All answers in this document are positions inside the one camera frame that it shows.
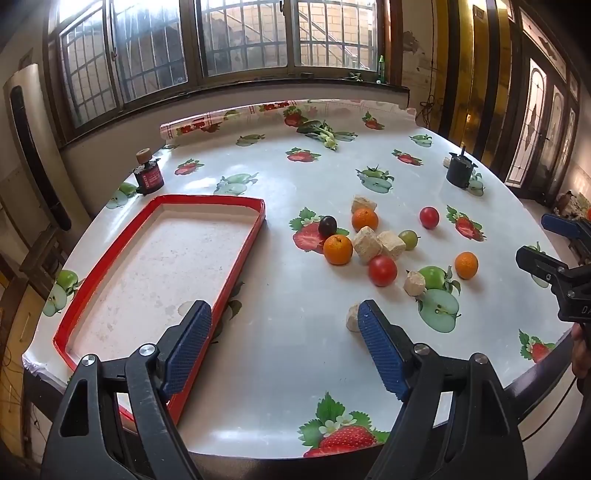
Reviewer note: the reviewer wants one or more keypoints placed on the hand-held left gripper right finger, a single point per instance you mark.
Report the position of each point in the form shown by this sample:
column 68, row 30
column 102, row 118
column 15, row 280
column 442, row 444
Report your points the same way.
column 381, row 350

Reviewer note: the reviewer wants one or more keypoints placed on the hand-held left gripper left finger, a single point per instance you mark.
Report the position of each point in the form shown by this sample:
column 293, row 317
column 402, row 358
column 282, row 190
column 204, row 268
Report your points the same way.
column 189, row 350

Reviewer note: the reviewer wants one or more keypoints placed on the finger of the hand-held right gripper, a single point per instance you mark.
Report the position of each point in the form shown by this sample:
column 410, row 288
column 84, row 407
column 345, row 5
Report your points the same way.
column 558, row 225
column 540, row 265

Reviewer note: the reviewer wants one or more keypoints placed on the orange mandarin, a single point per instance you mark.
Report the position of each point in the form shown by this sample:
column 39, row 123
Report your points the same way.
column 338, row 249
column 364, row 219
column 466, row 265

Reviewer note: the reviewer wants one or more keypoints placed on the red tomato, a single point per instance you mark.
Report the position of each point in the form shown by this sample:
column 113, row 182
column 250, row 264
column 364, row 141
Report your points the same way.
column 382, row 270
column 429, row 217

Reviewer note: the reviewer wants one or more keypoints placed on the red rimmed white tray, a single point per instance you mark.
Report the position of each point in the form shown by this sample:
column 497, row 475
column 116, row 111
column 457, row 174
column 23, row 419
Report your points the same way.
column 152, row 277

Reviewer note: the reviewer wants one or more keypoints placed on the small green plum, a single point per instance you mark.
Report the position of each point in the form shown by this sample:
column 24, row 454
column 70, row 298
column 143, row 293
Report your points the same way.
column 408, row 239

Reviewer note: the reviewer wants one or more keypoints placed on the dark purple plum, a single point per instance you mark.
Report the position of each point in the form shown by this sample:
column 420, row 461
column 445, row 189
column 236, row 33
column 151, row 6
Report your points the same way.
column 328, row 225

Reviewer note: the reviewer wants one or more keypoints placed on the person's right hand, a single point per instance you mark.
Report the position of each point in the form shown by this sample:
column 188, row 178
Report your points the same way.
column 581, row 350

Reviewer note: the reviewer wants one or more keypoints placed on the fruit print plastic tablecloth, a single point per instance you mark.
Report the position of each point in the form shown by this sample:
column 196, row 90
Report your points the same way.
column 286, row 323

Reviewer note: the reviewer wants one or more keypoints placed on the glass panelled door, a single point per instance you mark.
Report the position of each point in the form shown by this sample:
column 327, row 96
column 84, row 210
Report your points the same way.
column 540, row 124

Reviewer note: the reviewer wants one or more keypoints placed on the plain black motor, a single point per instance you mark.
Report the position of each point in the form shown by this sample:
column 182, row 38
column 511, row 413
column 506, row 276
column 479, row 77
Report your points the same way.
column 461, row 170

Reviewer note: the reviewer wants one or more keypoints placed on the wooden stool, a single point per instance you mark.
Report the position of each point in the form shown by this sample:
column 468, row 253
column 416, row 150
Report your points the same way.
column 41, row 249

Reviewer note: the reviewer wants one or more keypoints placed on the wooden cabinet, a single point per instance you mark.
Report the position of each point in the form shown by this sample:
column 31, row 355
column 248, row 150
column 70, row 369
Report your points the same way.
column 9, row 323

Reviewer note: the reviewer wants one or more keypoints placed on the black motor with red label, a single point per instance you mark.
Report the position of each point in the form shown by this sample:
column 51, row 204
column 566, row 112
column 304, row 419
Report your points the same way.
column 147, row 173

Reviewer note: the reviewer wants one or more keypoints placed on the green leafy vegetable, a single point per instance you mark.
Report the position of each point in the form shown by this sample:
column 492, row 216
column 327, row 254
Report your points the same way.
column 323, row 131

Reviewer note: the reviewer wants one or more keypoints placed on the green bottle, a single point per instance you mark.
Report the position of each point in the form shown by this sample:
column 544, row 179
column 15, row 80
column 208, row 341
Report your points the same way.
column 381, row 69

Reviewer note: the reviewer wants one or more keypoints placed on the standing air conditioner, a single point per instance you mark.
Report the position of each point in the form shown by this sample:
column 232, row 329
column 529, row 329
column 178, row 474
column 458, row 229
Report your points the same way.
column 27, row 152

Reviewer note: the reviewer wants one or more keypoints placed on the barred window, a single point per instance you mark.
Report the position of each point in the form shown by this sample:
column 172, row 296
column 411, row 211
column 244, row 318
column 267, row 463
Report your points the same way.
column 194, row 46

